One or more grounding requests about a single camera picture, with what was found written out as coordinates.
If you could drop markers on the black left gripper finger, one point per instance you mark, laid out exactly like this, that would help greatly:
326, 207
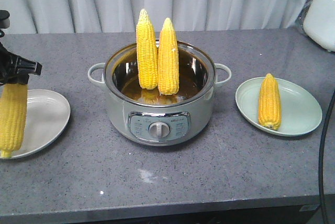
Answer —
21, 68

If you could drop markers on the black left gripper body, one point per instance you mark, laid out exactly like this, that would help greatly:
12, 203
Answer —
7, 62

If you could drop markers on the corn cob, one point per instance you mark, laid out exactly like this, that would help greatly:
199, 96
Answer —
147, 53
168, 60
269, 111
13, 118

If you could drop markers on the white rice cooker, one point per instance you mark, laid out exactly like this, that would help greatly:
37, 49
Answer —
319, 23

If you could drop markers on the beige round plate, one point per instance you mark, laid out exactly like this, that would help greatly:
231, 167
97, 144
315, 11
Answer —
48, 113

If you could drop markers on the white pleated curtain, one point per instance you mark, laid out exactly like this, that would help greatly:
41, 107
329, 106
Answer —
79, 16

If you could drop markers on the green electric cooking pot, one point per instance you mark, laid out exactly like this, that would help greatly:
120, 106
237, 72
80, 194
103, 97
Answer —
146, 117

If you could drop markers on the green round plate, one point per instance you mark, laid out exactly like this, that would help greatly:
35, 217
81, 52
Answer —
301, 112

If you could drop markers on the black drawer sterilizer cabinet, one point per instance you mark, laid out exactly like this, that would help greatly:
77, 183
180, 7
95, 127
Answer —
284, 214

